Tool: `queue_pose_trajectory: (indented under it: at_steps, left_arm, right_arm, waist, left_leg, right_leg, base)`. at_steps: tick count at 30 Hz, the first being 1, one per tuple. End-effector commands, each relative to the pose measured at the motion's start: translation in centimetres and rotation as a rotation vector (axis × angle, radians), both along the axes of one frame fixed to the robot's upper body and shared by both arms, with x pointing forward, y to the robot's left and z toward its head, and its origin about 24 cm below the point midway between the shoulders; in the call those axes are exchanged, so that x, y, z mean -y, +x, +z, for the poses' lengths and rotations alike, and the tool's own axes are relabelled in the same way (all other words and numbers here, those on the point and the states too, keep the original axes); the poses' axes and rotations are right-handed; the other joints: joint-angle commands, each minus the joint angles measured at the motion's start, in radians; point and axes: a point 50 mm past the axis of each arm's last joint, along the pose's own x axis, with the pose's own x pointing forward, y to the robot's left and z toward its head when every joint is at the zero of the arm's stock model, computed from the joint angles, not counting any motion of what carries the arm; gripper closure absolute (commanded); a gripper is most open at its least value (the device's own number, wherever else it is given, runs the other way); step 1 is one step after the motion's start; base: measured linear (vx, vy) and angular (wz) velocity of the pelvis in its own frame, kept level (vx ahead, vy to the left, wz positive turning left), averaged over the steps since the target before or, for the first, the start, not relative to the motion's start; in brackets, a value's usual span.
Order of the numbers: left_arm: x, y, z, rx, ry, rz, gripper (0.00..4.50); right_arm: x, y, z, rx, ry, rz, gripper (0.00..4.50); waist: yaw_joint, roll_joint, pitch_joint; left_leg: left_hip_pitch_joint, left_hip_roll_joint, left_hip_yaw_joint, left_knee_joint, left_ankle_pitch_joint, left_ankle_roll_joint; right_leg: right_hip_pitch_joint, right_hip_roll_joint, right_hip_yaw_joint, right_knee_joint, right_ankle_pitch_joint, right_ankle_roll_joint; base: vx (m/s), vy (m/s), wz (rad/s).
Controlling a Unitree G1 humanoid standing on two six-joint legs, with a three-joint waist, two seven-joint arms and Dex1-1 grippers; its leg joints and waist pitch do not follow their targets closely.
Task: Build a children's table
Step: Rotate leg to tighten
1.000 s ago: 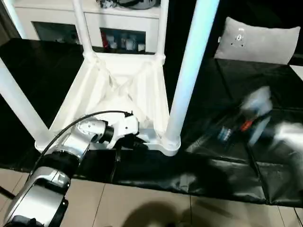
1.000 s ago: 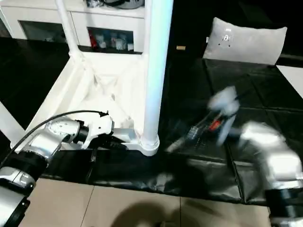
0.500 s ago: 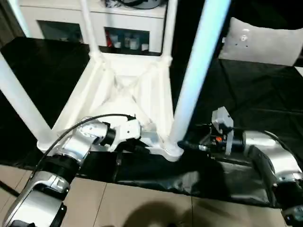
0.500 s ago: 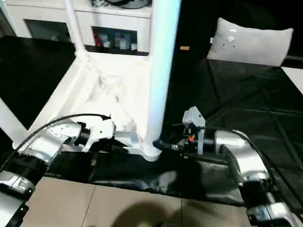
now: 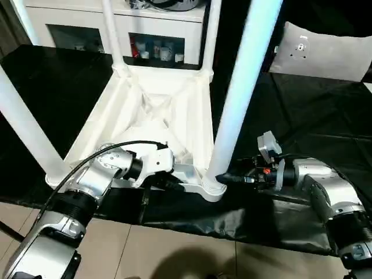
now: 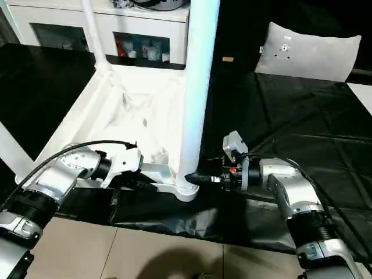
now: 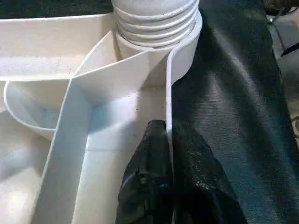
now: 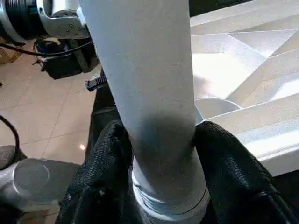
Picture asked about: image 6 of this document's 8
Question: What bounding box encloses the grey cushion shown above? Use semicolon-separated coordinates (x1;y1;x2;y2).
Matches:
254;21;363;83

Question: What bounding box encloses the white slanted post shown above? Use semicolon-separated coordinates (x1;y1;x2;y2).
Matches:
0;0;24;45

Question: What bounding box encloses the white flat board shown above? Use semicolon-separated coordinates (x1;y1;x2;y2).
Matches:
346;82;372;115

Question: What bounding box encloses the black work mat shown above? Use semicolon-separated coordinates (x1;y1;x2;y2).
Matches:
0;43;372;262

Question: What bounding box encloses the black crumpled bundle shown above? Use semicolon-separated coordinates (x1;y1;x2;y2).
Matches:
112;0;137;9

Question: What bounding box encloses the white plastic table leg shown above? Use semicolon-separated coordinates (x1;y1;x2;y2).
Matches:
175;0;222;193
79;0;113;78
0;121;36;184

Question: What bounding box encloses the black cabinet with gold label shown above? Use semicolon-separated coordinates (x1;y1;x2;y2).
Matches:
210;0;274;76

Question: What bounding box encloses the white sideboard cabinet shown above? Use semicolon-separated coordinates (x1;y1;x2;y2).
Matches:
5;0;190;65

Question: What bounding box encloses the white plastic table top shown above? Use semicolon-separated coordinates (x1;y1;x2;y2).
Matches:
13;63;201;203

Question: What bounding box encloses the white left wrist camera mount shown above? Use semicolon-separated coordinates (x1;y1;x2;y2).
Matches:
99;146;144;189

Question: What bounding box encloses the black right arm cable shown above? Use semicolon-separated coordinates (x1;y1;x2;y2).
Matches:
240;152;372;258

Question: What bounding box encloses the black round helmet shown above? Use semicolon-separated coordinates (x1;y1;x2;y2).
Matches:
134;0;190;12

